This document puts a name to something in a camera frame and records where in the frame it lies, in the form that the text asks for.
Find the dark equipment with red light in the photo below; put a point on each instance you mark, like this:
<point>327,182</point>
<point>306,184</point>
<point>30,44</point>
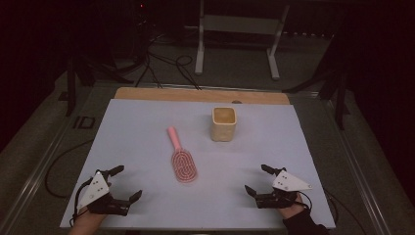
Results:
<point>141,9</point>

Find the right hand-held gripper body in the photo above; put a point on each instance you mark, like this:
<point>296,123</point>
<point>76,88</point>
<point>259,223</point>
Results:
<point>287,182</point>

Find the pink hairbrush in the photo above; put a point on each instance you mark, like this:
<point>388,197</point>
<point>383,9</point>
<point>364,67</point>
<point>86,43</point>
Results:
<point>184,166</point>

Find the black tripod stand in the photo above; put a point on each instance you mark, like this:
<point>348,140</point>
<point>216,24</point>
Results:
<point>71,84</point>
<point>339,94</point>

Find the person's left hand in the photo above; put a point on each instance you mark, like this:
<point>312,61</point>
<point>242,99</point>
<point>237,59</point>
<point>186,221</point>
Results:
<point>87,223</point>

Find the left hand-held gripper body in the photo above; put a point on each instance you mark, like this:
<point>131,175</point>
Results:
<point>95,192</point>

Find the person's right hand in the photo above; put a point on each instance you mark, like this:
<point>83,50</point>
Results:
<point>292,210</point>

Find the grey metal stand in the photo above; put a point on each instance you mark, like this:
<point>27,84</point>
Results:
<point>241,24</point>

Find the white table mat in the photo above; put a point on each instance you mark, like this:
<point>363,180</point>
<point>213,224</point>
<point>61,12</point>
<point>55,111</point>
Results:
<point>147,147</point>

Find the metal frame rail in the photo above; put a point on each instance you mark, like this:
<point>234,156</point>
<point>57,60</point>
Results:
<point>359,169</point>
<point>36,173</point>

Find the wooden table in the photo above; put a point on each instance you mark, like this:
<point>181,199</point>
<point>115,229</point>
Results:
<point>195,95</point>

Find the beige square cup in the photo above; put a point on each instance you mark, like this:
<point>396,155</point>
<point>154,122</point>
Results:
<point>223,129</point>

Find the person's right black sleeve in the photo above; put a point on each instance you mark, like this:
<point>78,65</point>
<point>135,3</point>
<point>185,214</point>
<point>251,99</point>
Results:
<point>303,225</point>

